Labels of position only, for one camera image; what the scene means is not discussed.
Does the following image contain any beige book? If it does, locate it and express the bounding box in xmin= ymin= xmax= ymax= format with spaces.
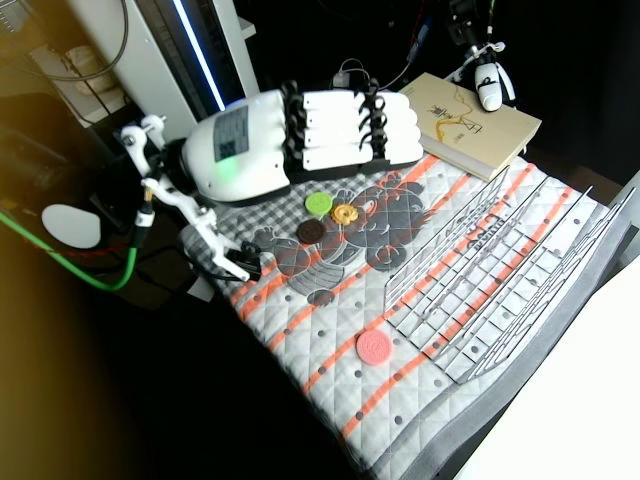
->
xmin=398 ymin=72 xmax=544 ymax=183

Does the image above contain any white column with light strip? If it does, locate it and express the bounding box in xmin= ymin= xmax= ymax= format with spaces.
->
xmin=67 ymin=0 xmax=261 ymax=132

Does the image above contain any brown round toy cookie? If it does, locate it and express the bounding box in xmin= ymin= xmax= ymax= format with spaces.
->
xmin=296 ymin=219 xmax=328 ymax=245

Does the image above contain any wire dish rack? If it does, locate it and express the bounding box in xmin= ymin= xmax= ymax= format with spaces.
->
xmin=382 ymin=164 xmax=636 ymax=386

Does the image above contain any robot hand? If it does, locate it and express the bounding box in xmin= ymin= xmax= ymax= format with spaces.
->
xmin=472 ymin=49 xmax=517 ymax=113
xmin=180 ymin=79 xmax=426 ymax=207

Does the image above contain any grey quilt with bear print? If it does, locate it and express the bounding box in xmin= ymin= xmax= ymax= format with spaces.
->
xmin=179 ymin=154 xmax=634 ymax=480

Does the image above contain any small black box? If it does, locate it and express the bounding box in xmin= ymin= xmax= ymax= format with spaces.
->
xmin=331 ymin=58 xmax=372 ymax=92

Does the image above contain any grey cable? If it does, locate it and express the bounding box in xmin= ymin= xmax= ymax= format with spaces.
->
xmin=0 ymin=0 xmax=131 ymax=84

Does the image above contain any green round toy cookie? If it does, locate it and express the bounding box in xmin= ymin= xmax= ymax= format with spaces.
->
xmin=304 ymin=192 xmax=335 ymax=217

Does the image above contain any pink round toy cookie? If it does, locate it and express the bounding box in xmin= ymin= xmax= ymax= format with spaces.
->
xmin=355 ymin=328 xmax=395 ymax=365

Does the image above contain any yellow flower toy cookie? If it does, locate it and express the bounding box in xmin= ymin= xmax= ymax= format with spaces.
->
xmin=330 ymin=203 xmax=360 ymax=226

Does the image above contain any green cable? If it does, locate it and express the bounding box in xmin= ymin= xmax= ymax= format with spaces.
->
xmin=0 ymin=209 xmax=151 ymax=293

